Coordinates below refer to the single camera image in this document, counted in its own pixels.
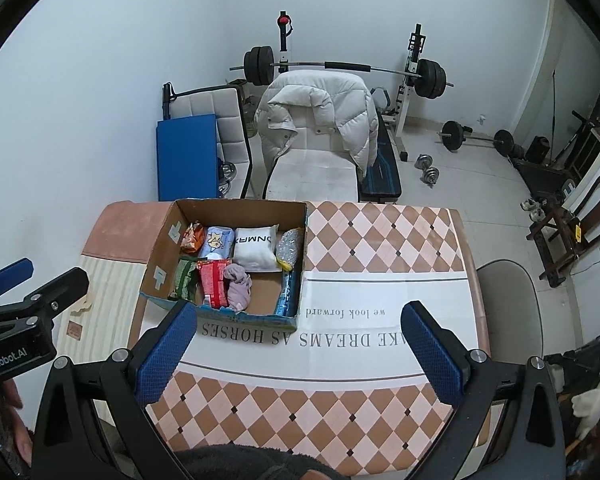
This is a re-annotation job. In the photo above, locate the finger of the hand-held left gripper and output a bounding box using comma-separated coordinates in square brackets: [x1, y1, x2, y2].
[0, 266, 91, 328]
[0, 258, 34, 306]

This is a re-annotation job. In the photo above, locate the torn paper scrap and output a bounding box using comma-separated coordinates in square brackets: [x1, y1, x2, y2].
[72, 290, 94, 317]

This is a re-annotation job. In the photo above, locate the white pillow pack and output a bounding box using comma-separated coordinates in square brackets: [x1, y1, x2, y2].
[231, 225, 283, 273]

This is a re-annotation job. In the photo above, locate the beige round stool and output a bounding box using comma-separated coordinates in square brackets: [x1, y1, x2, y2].
[475, 259, 538, 361]

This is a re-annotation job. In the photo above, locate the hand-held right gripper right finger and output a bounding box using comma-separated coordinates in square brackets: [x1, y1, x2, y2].
[401, 301, 566, 480]

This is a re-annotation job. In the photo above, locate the white armchair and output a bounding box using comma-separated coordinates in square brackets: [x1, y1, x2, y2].
[255, 71, 381, 201]

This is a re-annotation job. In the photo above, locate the white puffer jacket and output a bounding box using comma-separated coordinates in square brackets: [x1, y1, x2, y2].
[255, 71, 378, 173]

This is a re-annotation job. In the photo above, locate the short barbell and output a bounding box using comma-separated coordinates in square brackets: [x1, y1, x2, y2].
[437, 120, 516, 157]

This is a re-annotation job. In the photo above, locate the blue tube packet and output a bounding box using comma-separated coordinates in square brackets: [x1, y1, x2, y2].
[275, 269, 302, 317]

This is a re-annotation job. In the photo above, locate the long barbell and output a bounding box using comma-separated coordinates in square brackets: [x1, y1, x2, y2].
[230, 46, 455, 98]

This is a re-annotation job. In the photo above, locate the white padded chair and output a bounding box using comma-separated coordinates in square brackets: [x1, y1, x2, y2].
[162, 82, 254, 201]

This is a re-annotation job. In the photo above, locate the black weight bench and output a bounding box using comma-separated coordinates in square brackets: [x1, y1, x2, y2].
[359, 110, 403, 204]

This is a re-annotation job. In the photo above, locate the blue cartoon tissue pack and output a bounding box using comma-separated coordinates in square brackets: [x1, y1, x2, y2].
[199, 226, 235, 261]

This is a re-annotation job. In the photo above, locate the person's left hand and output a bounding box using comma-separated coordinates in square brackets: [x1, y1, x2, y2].
[1, 381, 34, 467]

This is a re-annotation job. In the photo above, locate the green snack packet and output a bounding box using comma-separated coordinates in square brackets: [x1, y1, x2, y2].
[169, 257, 201, 303]

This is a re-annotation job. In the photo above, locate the orange cartoon snack packet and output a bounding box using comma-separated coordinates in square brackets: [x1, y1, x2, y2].
[181, 222, 206, 255]

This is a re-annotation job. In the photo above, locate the person's black fleece clothing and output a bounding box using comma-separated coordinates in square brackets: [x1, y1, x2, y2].
[172, 442, 341, 480]

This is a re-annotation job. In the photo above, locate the blue mat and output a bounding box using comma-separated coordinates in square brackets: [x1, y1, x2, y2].
[156, 114, 218, 202]

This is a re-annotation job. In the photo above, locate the white barbell rack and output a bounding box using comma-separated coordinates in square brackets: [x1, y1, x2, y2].
[275, 10, 426, 161]

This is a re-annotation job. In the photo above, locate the checkered tablecloth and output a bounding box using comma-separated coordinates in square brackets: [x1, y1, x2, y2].
[130, 201, 491, 476]

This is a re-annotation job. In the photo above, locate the red snack packet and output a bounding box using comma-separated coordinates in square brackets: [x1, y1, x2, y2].
[197, 259, 232, 309]

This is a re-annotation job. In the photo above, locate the black speaker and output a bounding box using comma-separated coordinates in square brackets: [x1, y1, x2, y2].
[525, 135, 551, 163]

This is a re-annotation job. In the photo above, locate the cardboard box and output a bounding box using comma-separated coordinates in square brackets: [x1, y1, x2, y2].
[139, 199, 309, 318]

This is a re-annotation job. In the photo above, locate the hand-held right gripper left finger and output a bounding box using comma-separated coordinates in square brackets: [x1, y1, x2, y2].
[32, 302, 198, 480]

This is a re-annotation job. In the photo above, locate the clear speckled bag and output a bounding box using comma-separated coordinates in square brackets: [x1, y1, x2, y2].
[275, 227, 305, 270]

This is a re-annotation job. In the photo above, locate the black exercise machine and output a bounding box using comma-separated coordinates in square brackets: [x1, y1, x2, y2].
[510, 145, 576, 196]

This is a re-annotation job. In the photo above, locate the grey pink cloth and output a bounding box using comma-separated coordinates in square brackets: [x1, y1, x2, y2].
[222, 264, 253, 313]

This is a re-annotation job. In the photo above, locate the dark wooden chair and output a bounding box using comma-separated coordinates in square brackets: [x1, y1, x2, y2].
[527, 175, 600, 287]

